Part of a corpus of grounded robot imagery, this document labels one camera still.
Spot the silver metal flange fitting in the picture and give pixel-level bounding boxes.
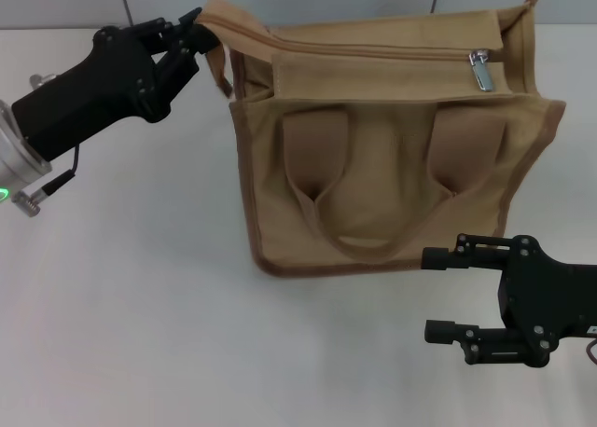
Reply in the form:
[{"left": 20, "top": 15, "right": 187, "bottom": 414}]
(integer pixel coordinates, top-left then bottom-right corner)
[{"left": 29, "top": 73, "right": 58, "bottom": 91}]

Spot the silver metal zipper pull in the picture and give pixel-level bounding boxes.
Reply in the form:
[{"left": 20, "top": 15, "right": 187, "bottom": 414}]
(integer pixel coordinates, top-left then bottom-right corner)
[{"left": 468, "top": 48, "right": 496, "bottom": 94}]

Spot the silver plug with cable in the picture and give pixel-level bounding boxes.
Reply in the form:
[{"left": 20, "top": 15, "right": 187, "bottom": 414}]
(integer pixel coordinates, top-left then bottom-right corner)
[{"left": 12, "top": 145, "right": 81, "bottom": 219}]

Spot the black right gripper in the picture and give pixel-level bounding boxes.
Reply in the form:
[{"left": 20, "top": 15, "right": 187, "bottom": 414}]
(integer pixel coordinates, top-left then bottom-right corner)
[{"left": 421, "top": 233, "right": 597, "bottom": 368}]

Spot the khaki canvas food bag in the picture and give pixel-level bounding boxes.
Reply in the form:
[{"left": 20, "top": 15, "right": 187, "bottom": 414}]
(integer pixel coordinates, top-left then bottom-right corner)
[{"left": 194, "top": 0, "right": 568, "bottom": 278}]

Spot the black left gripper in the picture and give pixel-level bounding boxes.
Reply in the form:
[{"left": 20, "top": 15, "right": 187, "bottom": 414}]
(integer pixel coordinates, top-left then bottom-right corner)
[{"left": 10, "top": 7, "right": 221, "bottom": 161}]

